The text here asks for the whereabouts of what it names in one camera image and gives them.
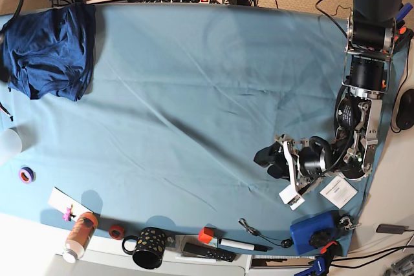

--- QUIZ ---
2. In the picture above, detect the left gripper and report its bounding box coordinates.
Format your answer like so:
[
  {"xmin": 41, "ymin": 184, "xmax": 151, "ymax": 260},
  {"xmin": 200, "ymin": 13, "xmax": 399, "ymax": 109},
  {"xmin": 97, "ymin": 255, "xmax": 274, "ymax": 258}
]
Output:
[{"xmin": 254, "ymin": 134, "xmax": 332, "ymax": 195}]

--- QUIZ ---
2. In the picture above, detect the blue t-shirt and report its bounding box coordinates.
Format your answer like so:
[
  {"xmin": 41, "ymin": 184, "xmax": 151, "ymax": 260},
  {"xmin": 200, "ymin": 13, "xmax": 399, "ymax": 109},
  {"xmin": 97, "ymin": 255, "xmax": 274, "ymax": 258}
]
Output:
[{"xmin": 1, "ymin": 3, "xmax": 96, "ymax": 101}]

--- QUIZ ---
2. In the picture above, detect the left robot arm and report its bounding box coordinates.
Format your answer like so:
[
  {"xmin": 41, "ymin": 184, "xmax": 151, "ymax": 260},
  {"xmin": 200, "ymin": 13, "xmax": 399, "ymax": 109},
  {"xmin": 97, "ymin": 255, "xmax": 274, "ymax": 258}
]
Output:
[{"xmin": 254, "ymin": 0, "xmax": 402, "ymax": 204}]

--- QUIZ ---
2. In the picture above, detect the white paper leaflet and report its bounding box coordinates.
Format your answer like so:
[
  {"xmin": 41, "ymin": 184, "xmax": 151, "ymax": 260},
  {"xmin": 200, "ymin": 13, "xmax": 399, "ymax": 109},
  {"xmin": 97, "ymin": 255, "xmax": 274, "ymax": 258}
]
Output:
[{"xmin": 320, "ymin": 176, "xmax": 358, "ymax": 209}]

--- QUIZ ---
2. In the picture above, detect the blue box with knob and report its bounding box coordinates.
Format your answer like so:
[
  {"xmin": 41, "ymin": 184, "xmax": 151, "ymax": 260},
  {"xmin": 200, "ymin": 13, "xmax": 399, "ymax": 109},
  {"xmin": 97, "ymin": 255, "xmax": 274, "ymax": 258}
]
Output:
[{"xmin": 290, "ymin": 211, "xmax": 339, "ymax": 255}]

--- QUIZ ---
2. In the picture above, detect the black marker pen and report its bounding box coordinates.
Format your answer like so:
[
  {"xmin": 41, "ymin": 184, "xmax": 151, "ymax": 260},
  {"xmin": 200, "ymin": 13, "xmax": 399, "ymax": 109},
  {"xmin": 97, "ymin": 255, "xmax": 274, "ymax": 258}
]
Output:
[{"xmin": 217, "ymin": 239, "xmax": 272, "ymax": 252}]

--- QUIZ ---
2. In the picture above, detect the orange cube block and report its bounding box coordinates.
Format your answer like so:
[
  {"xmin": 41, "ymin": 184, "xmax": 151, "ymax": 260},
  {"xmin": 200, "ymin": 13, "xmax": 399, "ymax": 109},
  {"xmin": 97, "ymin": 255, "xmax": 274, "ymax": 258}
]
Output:
[{"xmin": 198, "ymin": 227, "xmax": 214, "ymax": 244}]

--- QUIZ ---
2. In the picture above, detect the blue clamp bottom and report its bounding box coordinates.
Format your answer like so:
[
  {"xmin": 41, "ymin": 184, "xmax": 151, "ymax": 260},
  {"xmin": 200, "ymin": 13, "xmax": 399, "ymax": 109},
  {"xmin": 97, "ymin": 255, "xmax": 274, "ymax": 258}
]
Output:
[{"xmin": 295, "ymin": 240, "xmax": 342, "ymax": 276}]

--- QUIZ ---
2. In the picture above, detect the teal table cloth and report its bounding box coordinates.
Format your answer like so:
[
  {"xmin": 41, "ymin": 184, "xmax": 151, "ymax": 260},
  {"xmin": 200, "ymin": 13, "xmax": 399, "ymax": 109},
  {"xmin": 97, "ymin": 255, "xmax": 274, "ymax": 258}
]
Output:
[{"xmin": 0, "ymin": 1, "xmax": 409, "ymax": 257}]

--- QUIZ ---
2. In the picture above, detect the black dotted remote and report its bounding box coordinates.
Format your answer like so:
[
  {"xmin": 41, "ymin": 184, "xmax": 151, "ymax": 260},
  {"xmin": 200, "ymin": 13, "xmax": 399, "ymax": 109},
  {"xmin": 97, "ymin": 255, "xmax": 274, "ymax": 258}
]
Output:
[{"xmin": 182, "ymin": 242, "xmax": 237, "ymax": 262}]

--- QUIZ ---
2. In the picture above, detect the black adapter right edge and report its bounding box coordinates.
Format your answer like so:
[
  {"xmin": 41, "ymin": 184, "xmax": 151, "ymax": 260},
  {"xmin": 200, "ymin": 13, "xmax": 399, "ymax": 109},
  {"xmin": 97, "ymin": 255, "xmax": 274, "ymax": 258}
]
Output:
[{"xmin": 376, "ymin": 224, "xmax": 407, "ymax": 235}]

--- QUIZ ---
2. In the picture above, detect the black computer mouse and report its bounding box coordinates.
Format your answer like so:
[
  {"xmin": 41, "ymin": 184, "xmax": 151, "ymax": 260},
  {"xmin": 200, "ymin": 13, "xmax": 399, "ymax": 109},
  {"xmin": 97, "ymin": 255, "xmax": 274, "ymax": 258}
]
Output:
[{"xmin": 395, "ymin": 89, "xmax": 414, "ymax": 131}]

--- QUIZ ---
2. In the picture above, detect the black yellow-dotted mug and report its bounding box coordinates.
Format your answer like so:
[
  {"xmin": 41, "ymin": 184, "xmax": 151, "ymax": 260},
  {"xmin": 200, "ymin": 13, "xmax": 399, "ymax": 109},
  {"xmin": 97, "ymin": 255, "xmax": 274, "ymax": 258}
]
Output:
[{"xmin": 122, "ymin": 227, "xmax": 168, "ymax": 270}]

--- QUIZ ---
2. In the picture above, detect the orange black clamp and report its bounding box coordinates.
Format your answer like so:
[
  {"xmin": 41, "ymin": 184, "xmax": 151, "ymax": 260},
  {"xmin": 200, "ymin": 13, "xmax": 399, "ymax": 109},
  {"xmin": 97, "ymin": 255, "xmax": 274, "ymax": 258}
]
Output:
[{"xmin": 394, "ymin": 26, "xmax": 413, "ymax": 53}]

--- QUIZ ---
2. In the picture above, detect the orange tape roll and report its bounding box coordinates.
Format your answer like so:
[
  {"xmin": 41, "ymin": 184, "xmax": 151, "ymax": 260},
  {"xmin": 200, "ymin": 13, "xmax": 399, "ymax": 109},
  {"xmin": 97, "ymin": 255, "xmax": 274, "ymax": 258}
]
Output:
[{"xmin": 108, "ymin": 224, "xmax": 125, "ymax": 240}]

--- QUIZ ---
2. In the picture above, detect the orange bottle white cap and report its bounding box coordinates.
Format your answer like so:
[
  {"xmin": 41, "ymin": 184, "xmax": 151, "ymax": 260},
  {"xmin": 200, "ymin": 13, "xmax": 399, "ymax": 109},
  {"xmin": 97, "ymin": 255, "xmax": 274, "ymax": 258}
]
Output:
[{"xmin": 62, "ymin": 212, "xmax": 98, "ymax": 264}]

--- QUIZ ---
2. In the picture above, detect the blue black clamp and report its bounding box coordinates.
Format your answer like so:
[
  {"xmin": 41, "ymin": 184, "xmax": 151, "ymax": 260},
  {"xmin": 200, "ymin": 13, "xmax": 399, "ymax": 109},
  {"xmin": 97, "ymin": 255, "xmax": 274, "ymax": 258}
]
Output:
[{"xmin": 395, "ymin": 3, "xmax": 413, "ymax": 28}]

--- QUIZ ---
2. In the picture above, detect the pink clip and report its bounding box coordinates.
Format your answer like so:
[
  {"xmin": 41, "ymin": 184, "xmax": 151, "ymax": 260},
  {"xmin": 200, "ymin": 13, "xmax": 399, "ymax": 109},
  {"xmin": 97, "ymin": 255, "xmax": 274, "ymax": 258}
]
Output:
[{"xmin": 62, "ymin": 206, "xmax": 76, "ymax": 222}]

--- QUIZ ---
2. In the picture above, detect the purple tape roll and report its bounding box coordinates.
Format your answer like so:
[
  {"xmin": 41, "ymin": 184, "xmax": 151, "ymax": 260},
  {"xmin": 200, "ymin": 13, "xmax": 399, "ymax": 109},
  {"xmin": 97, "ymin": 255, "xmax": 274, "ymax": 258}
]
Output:
[{"xmin": 19, "ymin": 167, "xmax": 35, "ymax": 184}]

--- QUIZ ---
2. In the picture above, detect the translucent plastic cup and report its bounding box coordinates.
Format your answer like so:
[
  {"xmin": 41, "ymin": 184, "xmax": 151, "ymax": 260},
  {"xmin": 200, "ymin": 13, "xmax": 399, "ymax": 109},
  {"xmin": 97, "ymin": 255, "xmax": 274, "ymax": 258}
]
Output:
[{"xmin": 0, "ymin": 129, "xmax": 23, "ymax": 165}]

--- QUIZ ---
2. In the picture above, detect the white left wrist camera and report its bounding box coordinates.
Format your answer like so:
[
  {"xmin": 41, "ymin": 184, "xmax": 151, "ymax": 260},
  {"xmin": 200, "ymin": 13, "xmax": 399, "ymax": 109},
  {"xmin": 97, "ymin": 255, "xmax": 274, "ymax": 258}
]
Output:
[{"xmin": 279, "ymin": 184, "xmax": 305, "ymax": 211}]

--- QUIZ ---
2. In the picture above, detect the black lanyard with clip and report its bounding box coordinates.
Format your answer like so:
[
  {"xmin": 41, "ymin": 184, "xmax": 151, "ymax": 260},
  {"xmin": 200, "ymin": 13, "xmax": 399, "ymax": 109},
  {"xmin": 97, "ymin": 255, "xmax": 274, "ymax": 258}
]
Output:
[{"xmin": 238, "ymin": 217, "xmax": 294, "ymax": 250}]

